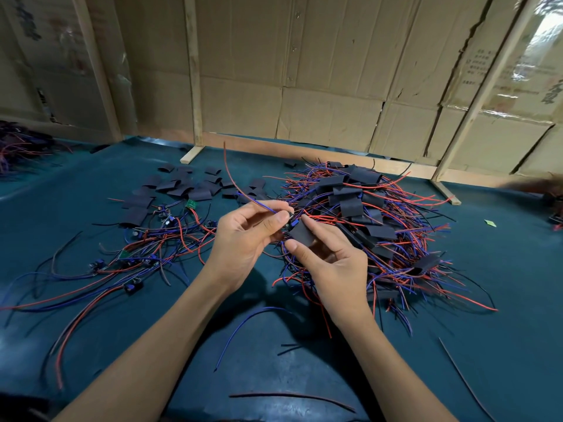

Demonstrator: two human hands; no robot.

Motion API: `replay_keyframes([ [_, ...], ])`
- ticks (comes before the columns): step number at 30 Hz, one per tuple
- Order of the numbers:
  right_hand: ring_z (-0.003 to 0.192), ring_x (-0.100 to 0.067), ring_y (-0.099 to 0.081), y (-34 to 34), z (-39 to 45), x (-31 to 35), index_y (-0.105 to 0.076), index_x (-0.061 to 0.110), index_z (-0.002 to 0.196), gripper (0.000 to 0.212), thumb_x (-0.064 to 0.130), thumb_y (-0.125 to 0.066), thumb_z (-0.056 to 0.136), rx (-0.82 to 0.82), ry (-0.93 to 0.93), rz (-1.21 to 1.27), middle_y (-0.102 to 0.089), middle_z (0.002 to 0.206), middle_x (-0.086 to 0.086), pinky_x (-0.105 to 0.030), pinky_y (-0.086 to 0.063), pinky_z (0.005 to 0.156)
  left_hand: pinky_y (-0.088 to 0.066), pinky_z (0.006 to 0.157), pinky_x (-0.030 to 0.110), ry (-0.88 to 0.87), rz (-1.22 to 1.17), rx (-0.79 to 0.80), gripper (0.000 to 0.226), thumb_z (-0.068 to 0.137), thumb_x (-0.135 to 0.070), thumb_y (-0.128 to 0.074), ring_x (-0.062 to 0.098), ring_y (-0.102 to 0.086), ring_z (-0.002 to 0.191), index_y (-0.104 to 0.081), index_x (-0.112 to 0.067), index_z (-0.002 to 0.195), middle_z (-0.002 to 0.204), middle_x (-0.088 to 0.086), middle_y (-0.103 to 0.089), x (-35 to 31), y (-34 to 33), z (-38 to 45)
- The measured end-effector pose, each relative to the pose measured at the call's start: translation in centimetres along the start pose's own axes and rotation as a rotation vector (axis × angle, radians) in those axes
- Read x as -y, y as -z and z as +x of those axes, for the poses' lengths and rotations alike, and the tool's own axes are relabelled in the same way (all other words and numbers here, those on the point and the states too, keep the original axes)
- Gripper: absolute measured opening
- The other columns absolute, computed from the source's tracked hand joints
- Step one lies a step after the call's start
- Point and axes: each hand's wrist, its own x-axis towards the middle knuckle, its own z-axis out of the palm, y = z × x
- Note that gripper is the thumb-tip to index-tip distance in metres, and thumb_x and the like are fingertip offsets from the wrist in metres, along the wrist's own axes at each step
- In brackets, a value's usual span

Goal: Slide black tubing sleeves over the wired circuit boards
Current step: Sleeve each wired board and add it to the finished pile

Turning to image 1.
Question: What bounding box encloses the wired board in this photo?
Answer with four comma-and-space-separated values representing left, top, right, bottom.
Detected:
222, 143, 296, 227

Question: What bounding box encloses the pile of black sleeve pieces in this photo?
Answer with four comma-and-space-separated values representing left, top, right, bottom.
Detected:
118, 162, 269, 227

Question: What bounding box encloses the person's right hand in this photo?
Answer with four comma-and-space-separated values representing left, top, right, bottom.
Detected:
284, 215, 375, 331

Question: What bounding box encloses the black sleeve piece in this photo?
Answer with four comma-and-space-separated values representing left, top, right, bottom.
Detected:
289, 219, 320, 250

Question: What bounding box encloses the pile of sleeved wired boards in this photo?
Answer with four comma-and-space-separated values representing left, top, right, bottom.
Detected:
264, 161, 498, 339

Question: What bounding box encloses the pile of unsleeved wired boards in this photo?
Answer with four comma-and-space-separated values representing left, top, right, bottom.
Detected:
0, 193, 216, 392

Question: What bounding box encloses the pale slanted wooden post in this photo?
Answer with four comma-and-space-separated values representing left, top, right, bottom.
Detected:
429, 0, 547, 206

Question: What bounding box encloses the thin wooden post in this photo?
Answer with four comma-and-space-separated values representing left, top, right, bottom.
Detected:
180, 0, 205, 165

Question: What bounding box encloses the person's right forearm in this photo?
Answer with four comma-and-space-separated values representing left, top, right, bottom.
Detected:
338, 307, 459, 422

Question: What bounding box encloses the wire pile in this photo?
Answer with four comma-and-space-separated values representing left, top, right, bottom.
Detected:
0, 121, 67, 175

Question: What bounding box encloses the person's left forearm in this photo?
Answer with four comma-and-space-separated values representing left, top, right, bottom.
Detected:
53, 268, 234, 422

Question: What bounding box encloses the wide wooden post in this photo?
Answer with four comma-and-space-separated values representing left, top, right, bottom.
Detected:
70, 0, 123, 143

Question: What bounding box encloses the person's left hand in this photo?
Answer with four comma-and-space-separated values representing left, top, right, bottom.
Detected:
201, 199, 296, 294

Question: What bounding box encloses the small wired parts heap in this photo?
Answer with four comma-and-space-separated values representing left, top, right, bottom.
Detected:
544, 184, 563, 232

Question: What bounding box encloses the clear plastic sheet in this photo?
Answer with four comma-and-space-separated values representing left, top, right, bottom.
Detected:
510, 4, 563, 120

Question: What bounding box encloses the wooden ledge board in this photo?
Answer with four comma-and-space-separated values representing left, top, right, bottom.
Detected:
136, 125, 563, 194

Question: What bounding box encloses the loose blue wire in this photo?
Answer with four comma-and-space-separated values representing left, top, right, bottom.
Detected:
213, 307, 287, 373

